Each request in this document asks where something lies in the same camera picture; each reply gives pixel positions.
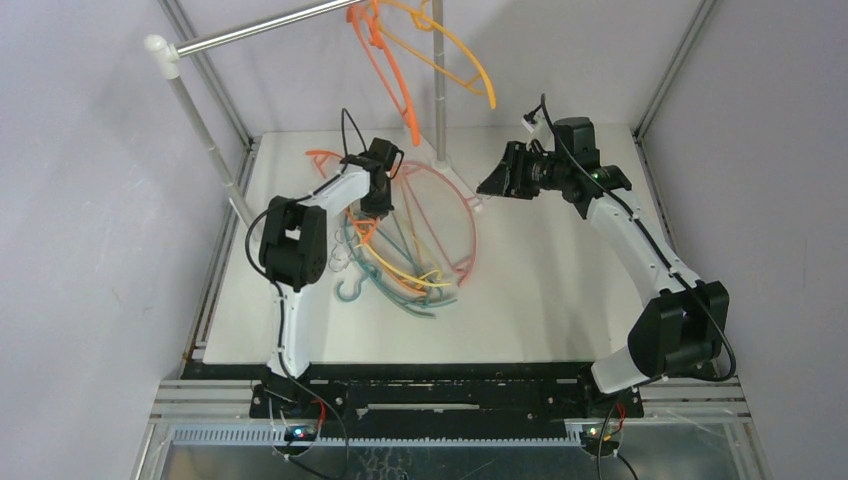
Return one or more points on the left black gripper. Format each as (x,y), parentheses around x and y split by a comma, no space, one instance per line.
(381,209)

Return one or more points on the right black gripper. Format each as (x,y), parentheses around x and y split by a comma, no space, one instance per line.
(515,170)

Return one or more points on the orange plastic hanger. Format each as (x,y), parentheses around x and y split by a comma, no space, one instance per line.
(360,188)
(364,19)

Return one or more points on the pale yellow wire-hook hanger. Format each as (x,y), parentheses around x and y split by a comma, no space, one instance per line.
(366,228)

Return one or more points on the teal plastic hanger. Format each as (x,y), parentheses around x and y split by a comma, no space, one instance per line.
(355,281)

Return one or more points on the yellow-orange plastic hanger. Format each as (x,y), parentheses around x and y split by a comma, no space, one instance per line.
(450,58)

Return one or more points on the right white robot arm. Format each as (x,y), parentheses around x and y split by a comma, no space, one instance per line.
(683,318)

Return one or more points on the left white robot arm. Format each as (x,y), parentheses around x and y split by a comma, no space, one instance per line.
(294,247)

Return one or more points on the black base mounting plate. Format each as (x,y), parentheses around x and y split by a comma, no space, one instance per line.
(485,400)

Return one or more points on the left small circuit board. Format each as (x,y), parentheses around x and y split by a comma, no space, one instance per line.
(301,433)

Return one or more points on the small circuit board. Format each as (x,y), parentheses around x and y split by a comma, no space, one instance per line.
(595,434)
(301,433)

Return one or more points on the right small circuit board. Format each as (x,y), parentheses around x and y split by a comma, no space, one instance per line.
(595,434)

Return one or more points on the pink wire-hook hanger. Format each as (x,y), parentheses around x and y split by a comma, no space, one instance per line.
(439,211)

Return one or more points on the light orange wire-hook hanger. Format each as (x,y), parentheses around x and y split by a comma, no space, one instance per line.
(415,269)

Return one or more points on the white clothes rack frame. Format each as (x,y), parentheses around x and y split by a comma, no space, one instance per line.
(287,71)

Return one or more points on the aluminium rail frame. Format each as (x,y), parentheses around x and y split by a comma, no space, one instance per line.
(215,412)

